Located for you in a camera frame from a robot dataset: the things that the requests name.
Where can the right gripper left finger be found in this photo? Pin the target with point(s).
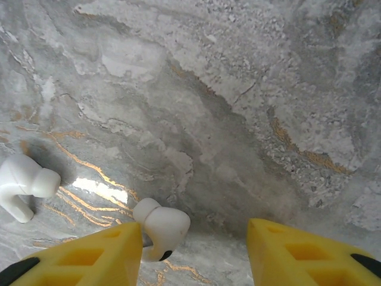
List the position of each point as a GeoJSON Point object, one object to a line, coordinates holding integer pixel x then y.
{"type": "Point", "coordinates": [119, 244]}

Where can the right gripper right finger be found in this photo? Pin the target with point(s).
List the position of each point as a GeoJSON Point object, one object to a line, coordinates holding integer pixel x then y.
{"type": "Point", "coordinates": [274, 247]}

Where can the white earbud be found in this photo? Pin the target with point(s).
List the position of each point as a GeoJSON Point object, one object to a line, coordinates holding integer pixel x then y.
{"type": "Point", "coordinates": [23, 178]}
{"type": "Point", "coordinates": [166, 222]}

